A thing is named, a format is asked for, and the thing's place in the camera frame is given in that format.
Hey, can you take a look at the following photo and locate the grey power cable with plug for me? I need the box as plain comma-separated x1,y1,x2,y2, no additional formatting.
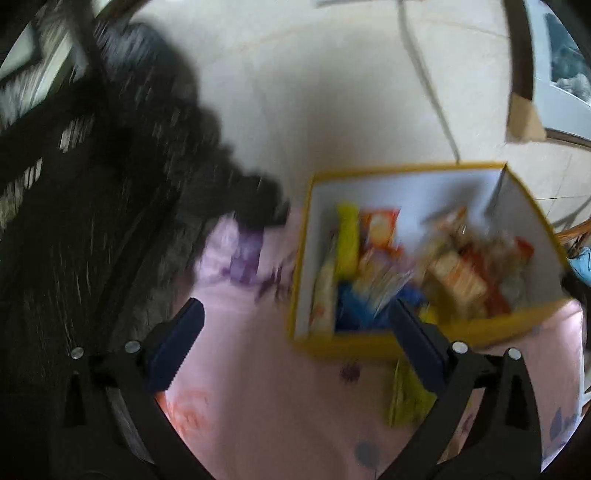
397,0,462,164

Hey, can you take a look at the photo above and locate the cardboard corner protector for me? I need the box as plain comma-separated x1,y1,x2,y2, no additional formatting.
505,91,548,144

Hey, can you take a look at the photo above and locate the pile of assorted snack packets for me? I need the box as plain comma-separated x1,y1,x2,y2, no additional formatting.
309,203,536,333

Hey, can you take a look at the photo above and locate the yellow green snack packet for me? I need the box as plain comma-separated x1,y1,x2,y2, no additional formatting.
387,360,446,430

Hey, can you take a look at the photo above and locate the pink floral cloth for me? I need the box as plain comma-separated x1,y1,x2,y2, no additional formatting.
154,208,587,480

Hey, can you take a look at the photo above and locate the white framed window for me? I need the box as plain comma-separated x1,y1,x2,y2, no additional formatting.
0,0,88,125

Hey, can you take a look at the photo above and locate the brown wooden furniture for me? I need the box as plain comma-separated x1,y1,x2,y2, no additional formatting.
554,217,591,250

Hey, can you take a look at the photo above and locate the blue snack packet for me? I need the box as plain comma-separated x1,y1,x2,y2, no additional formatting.
336,279,423,332

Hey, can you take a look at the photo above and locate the yellow cardboard box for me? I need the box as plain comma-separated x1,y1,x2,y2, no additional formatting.
286,161,573,361

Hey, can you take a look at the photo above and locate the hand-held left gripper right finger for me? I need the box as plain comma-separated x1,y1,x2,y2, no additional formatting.
379,299,543,480

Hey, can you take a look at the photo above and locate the light blue cloth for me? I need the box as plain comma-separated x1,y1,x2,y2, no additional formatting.
568,247,591,278

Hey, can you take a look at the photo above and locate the large framed picture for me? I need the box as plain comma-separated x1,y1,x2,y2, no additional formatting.
503,0,591,148

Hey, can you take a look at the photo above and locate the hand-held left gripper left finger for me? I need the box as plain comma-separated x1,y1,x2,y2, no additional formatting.
48,298,205,480

